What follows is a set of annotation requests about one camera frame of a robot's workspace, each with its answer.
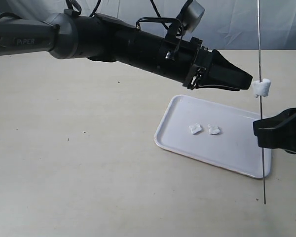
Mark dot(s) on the white backdrop curtain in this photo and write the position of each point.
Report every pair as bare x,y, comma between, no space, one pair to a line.
225,25

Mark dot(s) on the thin metal skewer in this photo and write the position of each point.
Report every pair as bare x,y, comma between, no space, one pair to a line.
260,99

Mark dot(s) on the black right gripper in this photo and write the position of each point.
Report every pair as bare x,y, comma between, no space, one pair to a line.
277,131

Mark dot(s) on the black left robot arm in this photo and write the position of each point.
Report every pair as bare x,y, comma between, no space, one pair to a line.
108,39

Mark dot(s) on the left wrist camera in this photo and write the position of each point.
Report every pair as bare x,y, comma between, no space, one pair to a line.
190,15

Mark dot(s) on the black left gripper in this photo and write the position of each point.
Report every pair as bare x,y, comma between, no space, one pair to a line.
194,66

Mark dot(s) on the white marshmallow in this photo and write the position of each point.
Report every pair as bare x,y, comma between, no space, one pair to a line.
213,129
195,128
261,88

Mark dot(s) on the white plastic tray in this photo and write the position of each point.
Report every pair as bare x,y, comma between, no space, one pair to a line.
235,148

